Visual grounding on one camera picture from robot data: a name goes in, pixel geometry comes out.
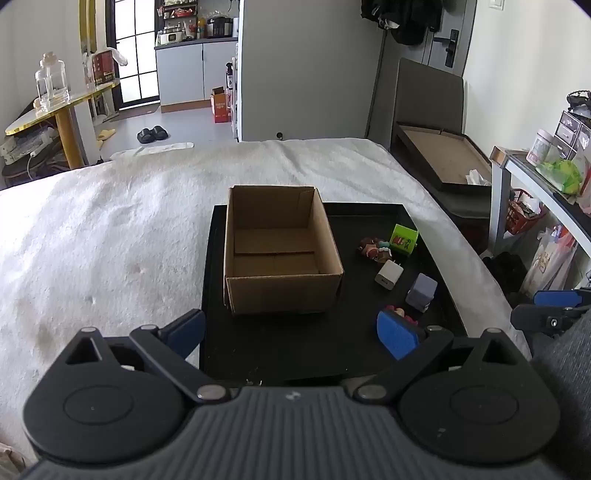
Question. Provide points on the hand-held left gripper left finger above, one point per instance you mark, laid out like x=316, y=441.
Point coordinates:
x=187, y=334

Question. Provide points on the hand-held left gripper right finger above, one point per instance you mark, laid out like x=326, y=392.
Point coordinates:
x=397, y=334

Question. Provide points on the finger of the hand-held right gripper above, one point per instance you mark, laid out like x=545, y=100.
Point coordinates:
x=558, y=297
x=540, y=318

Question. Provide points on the small pink figurine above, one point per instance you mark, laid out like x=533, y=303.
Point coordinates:
x=406, y=316

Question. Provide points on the purple cube toy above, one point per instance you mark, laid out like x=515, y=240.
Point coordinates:
x=422, y=290

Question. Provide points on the white charger plug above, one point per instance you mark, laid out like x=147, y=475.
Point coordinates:
x=387, y=277

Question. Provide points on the brown pink figurine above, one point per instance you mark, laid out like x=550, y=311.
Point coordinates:
x=371, y=247

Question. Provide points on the green printed toy box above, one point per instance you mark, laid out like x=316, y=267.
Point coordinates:
x=402, y=240

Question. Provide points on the black tray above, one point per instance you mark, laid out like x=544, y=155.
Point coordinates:
x=295, y=344

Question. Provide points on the brown cardboard box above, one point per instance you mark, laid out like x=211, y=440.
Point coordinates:
x=281, y=290

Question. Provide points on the white shopping bag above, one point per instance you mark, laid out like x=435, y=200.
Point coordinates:
x=549, y=263

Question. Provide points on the black bag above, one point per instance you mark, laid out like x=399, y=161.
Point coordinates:
x=505, y=272

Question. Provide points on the person's grey trouser leg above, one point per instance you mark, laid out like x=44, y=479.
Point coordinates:
x=568, y=383

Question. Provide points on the red basket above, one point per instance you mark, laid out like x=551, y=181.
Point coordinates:
x=524, y=214

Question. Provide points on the white blanket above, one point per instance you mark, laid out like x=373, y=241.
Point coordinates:
x=115, y=240

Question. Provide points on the green bag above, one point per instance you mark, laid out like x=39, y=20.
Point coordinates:
x=561, y=175

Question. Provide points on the white side table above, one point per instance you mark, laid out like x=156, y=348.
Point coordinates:
x=521, y=168

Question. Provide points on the white tissue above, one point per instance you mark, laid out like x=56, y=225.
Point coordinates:
x=478, y=177

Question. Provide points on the white plastic jar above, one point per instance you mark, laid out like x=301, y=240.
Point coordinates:
x=540, y=147

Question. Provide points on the small drawer organizer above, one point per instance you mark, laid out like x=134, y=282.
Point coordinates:
x=572, y=134

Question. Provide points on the dark framed brown board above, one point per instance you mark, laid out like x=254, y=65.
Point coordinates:
x=443, y=157

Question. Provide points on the white cloth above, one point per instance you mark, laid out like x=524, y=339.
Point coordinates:
x=152, y=150

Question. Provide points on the black slipper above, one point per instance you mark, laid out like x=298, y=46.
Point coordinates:
x=145, y=135
x=160, y=133

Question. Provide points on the yellow slippers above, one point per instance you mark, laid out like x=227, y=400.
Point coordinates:
x=105, y=134

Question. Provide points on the orange carton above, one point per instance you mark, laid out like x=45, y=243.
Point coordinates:
x=220, y=106

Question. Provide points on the grey upholstered chair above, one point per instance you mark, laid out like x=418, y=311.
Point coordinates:
x=429, y=97

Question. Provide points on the gold rimmed round table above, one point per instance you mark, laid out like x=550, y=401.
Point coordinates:
x=83, y=98

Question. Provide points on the white kitchen cabinet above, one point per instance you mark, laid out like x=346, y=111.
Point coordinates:
x=184, y=74

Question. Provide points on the dark spray bottle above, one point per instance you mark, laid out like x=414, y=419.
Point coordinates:
x=229, y=76

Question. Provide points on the black door lock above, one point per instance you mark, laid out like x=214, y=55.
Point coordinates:
x=448, y=46

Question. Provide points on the red box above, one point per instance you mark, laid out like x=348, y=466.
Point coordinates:
x=104, y=69

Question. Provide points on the clear glass bottle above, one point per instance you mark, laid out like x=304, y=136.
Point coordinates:
x=51, y=83

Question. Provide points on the black framed glass door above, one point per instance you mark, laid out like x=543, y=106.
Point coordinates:
x=134, y=46

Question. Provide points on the black hanging clothes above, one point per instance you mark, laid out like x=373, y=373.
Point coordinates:
x=401, y=18

